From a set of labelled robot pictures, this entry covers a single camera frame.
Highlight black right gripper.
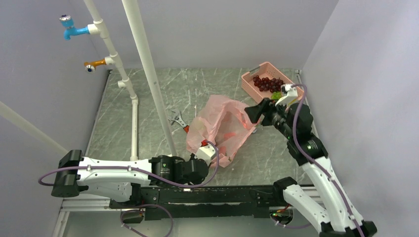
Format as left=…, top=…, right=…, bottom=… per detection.
left=244, top=97, right=294, bottom=139

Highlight green fake grapes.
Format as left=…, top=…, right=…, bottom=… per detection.
left=271, top=91, right=282, bottom=101

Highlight pink plastic bag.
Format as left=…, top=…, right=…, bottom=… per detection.
left=186, top=95, right=255, bottom=167

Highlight purple fake grapes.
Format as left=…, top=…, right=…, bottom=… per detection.
left=252, top=76, right=285, bottom=93

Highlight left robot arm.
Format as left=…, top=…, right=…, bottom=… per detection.
left=51, top=146, right=216, bottom=207

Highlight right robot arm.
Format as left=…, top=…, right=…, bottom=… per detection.
left=245, top=98, right=377, bottom=237

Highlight pink plastic basket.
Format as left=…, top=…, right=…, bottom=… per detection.
left=241, top=62, right=304, bottom=107

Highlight orange faucet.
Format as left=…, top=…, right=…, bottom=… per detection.
left=84, top=59, right=107, bottom=73

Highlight blue faucet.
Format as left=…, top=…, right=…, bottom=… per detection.
left=59, top=14, right=90, bottom=40

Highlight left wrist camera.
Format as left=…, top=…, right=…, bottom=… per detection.
left=195, top=140, right=216, bottom=165

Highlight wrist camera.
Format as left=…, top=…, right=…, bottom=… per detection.
left=195, top=140, right=216, bottom=165
left=275, top=84, right=298, bottom=107

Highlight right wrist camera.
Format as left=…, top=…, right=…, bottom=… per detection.
left=275, top=84, right=298, bottom=107

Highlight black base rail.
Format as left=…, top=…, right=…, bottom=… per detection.
left=109, top=185, right=287, bottom=221

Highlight red handled adjustable wrench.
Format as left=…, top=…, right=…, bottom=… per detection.
left=168, top=109, right=189, bottom=133

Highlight white pvc pipe frame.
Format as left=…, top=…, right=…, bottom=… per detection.
left=0, top=0, right=177, bottom=162

